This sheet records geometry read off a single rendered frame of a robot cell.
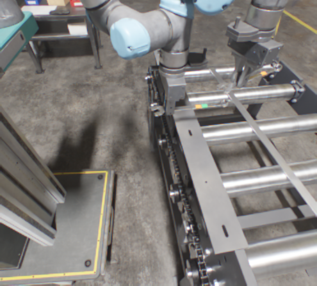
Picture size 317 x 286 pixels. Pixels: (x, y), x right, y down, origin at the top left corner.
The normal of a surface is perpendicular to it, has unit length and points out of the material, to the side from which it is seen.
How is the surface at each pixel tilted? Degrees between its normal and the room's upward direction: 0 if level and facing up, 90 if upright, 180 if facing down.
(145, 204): 0
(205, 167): 0
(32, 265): 0
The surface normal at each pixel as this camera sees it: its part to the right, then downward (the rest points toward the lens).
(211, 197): 0.02, -0.66
